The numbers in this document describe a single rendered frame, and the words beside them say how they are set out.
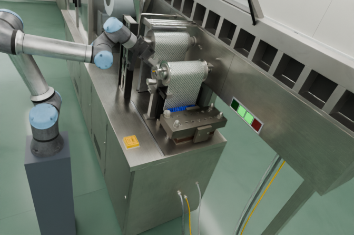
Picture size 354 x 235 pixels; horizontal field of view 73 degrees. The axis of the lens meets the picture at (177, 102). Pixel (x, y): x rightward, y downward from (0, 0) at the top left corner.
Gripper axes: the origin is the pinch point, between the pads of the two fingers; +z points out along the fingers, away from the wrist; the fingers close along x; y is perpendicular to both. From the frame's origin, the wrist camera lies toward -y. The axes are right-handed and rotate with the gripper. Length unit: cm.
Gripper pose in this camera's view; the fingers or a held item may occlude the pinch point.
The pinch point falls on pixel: (153, 67)
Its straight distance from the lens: 135.9
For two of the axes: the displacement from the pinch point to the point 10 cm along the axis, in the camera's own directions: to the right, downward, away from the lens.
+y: 7.1, -7.0, -1.1
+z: 5.3, 4.2, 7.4
